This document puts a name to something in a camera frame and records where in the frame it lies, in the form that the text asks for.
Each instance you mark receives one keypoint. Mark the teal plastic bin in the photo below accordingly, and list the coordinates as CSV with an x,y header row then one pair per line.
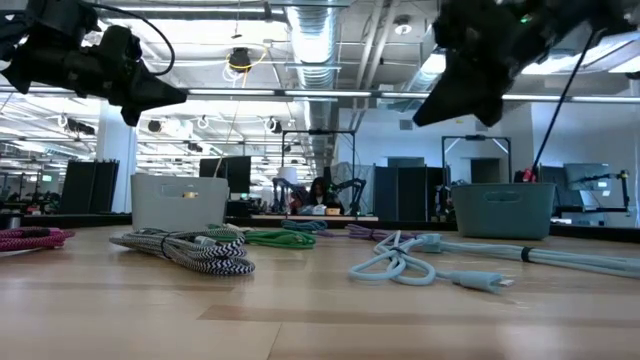
x,y
500,220

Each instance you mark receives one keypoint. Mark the silver ventilation duct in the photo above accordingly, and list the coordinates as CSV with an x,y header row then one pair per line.
x,y
315,45

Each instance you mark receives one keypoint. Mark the person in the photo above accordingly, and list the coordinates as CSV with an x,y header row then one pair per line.
x,y
318,192

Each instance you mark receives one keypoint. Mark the black partition panel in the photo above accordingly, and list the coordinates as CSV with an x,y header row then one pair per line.
x,y
90,187

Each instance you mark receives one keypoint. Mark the grey monitor on arm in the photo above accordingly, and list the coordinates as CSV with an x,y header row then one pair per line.
x,y
587,176

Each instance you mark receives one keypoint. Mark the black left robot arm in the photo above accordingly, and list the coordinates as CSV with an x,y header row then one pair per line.
x,y
55,15

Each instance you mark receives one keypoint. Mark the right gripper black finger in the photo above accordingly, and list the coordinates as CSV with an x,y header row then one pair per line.
x,y
467,30
475,97

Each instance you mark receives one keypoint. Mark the black background rig frame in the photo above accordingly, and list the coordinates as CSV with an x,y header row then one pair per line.
x,y
475,137
320,132

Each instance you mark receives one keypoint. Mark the dark cabinets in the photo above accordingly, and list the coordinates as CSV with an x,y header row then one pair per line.
x,y
410,195

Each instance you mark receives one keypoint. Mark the white lampshade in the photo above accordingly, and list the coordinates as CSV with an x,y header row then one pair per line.
x,y
287,175

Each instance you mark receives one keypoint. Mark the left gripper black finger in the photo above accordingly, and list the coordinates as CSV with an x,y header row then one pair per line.
x,y
131,107
125,55

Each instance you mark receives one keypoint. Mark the black monitor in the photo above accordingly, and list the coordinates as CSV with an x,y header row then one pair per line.
x,y
232,172

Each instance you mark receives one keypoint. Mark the light grey plastic bin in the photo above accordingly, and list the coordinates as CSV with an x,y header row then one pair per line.
x,y
150,210

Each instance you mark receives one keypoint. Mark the black overhead camera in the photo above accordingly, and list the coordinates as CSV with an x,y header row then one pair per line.
x,y
240,59

